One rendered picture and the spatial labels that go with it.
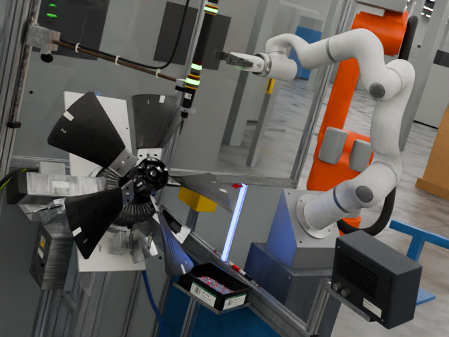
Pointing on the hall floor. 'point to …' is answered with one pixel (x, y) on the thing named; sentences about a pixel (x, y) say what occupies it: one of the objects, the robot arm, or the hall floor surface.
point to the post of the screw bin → (190, 318)
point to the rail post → (162, 304)
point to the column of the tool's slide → (15, 37)
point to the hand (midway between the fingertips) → (223, 57)
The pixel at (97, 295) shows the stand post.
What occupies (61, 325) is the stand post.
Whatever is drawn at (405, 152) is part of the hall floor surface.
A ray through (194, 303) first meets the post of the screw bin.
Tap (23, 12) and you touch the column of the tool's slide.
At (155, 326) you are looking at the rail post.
